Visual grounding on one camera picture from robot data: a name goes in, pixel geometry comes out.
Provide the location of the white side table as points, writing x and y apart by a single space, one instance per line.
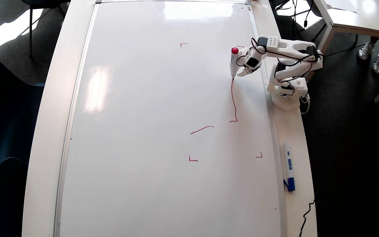
357 19

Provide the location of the dark blue chair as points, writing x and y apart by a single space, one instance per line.
5 115
5 197

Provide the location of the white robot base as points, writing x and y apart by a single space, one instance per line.
288 100

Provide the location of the red whiteboard marker pen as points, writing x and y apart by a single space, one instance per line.
234 61

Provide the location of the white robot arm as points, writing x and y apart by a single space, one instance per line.
288 46

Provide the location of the blue whiteboard marker pen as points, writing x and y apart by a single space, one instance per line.
289 164

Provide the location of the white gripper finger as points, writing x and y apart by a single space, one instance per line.
245 71
242 53

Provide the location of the large whiteboard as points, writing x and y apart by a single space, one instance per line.
127 131

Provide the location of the person's bare leg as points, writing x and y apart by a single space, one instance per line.
375 40

